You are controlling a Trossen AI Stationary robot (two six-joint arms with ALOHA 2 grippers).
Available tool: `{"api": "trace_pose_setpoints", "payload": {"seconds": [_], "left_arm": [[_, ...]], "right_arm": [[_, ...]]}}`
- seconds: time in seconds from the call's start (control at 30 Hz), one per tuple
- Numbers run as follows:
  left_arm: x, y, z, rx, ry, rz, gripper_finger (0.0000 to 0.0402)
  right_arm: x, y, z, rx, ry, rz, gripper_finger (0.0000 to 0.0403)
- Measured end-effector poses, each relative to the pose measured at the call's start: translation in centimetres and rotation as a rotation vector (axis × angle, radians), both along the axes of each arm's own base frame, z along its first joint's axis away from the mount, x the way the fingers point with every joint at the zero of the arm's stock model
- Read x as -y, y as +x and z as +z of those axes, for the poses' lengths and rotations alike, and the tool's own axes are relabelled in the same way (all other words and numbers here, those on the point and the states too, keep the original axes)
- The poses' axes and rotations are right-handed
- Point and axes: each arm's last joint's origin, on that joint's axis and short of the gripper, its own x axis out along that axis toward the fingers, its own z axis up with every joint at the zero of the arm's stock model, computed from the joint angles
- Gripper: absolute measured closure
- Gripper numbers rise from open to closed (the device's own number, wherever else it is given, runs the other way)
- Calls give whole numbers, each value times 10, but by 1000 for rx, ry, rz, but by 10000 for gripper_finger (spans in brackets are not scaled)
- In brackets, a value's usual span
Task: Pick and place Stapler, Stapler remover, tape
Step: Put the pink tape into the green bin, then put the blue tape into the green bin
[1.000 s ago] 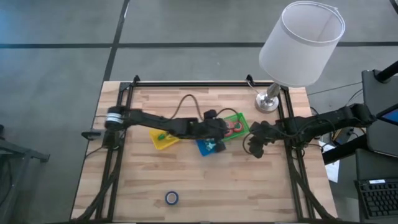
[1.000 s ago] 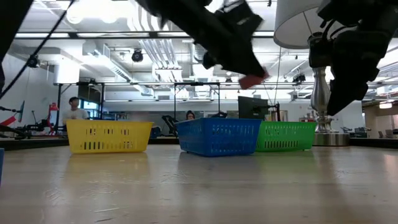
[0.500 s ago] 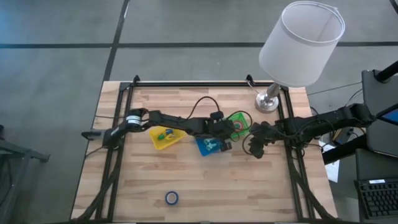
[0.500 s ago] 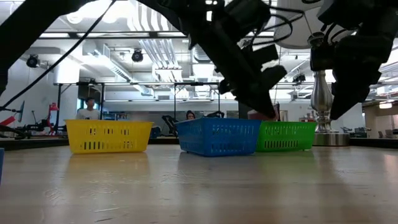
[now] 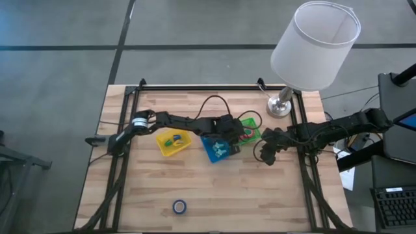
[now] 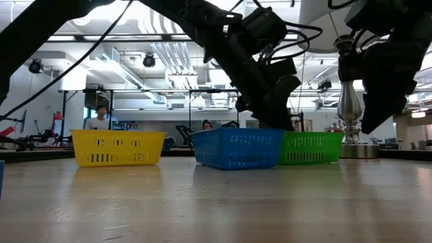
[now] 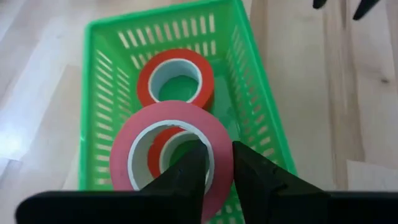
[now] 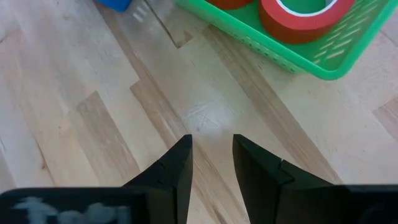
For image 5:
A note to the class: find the white shade silver table lamp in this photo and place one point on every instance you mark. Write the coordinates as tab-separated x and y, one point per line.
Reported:
312	52

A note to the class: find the black tablet with blue screen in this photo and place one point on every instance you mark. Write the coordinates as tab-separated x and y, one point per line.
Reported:
408	121

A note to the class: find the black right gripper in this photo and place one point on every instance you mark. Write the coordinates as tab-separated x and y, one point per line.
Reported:
273	143

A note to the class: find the yellow plastic basket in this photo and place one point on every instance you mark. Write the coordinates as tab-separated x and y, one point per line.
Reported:
164	149

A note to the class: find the blue tape roll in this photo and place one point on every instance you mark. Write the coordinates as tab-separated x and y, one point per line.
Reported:
174	206

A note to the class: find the black frame clamp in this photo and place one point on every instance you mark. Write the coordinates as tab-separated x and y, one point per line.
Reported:
261	83
142	82

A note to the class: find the black tripod stand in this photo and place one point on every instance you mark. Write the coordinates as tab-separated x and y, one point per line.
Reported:
19	159

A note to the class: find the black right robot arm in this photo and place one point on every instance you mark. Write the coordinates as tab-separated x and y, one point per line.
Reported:
341	126

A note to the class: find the white paper sheet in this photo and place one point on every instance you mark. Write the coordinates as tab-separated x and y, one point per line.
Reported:
348	178

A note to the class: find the black stand pole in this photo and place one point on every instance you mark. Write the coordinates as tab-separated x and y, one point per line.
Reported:
406	75

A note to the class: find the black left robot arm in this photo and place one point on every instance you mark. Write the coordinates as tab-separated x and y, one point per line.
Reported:
175	122

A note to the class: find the blue plastic basket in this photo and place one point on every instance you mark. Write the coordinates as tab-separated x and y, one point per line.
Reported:
209	152

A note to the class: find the green plastic basket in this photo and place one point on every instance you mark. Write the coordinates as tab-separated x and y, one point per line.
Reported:
250	122

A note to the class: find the black metal table frame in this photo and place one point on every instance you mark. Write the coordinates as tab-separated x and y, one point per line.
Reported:
182	87

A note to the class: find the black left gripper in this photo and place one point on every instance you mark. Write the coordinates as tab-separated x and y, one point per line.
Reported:
227	128

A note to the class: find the grey laptop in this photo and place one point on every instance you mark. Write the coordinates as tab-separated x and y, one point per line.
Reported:
395	146

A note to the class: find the black beam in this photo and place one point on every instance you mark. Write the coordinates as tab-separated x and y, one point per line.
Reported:
357	159

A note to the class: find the black keyboard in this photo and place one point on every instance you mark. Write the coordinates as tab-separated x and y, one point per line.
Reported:
395	208

